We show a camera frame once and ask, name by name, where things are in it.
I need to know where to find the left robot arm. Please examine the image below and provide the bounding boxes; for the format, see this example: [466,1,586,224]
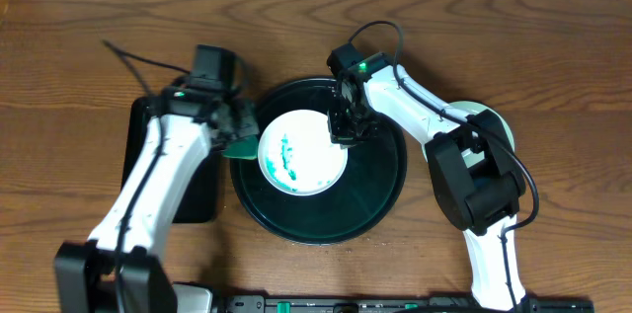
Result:
[53,86,259,313]

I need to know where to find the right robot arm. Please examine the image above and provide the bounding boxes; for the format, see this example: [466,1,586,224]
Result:
[327,53,526,312]

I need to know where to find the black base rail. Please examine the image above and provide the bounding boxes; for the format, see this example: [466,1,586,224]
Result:
[211,295,595,313]

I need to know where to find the rectangular black tray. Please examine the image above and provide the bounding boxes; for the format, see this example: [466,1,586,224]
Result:
[121,97,221,224]

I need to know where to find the mint green plate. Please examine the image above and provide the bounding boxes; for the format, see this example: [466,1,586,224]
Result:
[449,101,515,151]

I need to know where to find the round black tray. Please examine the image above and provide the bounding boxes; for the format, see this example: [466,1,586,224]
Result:
[230,78,407,245]

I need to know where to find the white plate with green smear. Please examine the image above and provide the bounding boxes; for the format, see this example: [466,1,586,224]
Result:
[258,110,349,196]

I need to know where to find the green sponge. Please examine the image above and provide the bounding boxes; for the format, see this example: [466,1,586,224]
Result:
[222,135,259,160]

